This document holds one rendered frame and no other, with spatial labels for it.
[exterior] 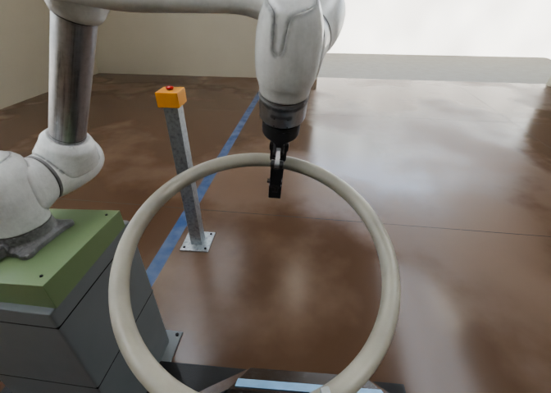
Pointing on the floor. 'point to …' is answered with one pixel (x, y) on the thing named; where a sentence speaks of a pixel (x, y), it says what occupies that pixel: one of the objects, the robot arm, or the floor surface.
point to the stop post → (179, 143)
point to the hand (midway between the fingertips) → (275, 182)
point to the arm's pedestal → (81, 336)
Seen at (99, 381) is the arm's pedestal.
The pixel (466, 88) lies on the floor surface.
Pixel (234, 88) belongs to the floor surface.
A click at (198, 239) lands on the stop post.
